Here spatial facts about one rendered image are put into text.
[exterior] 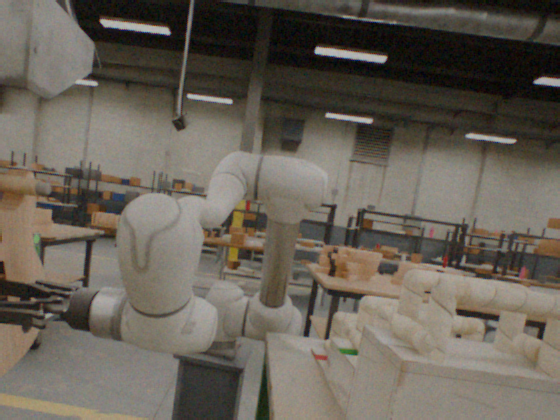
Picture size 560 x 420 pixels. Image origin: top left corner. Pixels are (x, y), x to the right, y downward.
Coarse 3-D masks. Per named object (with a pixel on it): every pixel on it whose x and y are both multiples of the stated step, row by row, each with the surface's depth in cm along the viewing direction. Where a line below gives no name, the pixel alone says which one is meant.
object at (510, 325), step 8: (504, 312) 55; (512, 312) 54; (504, 320) 55; (512, 320) 54; (520, 320) 54; (504, 328) 55; (512, 328) 54; (520, 328) 54; (496, 336) 56; (504, 336) 55; (512, 336) 54; (496, 344) 56; (504, 344) 55; (504, 352) 55; (512, 352) 54
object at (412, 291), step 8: (408, 280) 54; (416, 280) 53; (408, 288) 54; (416, 288) 53; (400, 296) 55; (408, 296) 54; (416, 296) 53; (400, 304) 55; (408, 304) 54; (416, 304) 53; (400, 312) 55; (408, 312) 54; (416, 312) 54; (416, 320) 54
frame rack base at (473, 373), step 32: (384, 352) 50; (416, 352) 48; (448, 352) 51; (480, 352) 53; (352, 384) 60; (384, 384) 49; (416, 384) 45; (448, 384) 45; (480, 384) 45; (512, 384) 45; (544, 384) 45; (352, 416) 58; (384, 416) 47; (416, 416) 46; (448, 416) 46; (480, 416) 46; (512, 416) 46; (544, 416) 46
